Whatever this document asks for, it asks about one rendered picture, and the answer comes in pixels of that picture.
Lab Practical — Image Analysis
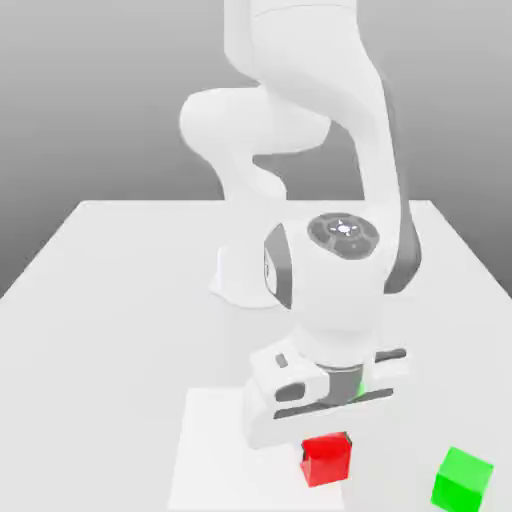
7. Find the small red cube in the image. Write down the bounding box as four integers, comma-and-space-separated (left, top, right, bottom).
299, 431, 354, 488

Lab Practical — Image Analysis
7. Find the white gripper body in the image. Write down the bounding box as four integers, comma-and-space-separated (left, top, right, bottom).
241, 378, 406, 451

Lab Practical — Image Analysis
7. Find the small green cube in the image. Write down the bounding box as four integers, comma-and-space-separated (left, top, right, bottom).
430, 446, 495, 512

